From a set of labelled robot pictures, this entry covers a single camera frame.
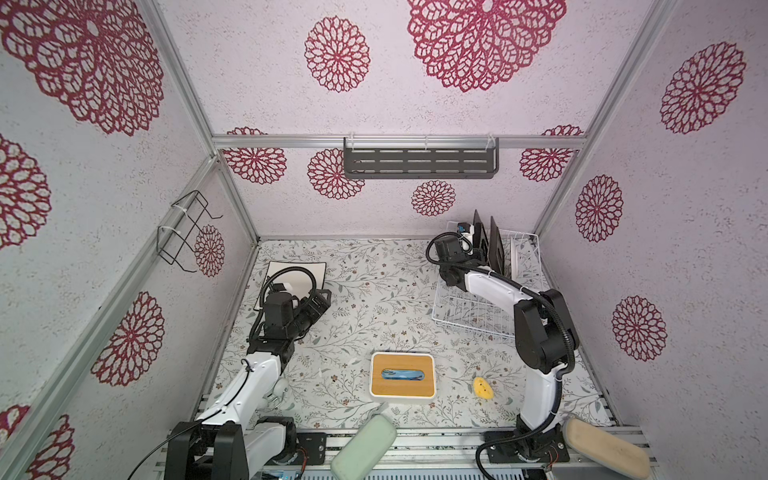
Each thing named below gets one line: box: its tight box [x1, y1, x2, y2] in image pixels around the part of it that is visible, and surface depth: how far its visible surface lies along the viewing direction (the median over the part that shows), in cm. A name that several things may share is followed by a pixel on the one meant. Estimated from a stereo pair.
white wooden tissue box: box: [369, 352, 437, 400], surface depth 83 cm
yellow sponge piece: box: [473, 377, 495, 400], surface depth 83 cm
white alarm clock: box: [273, 377, 289, 400], surface depth 81 cm
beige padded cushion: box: [562, 418, 651, 479], surface depth 72 cm
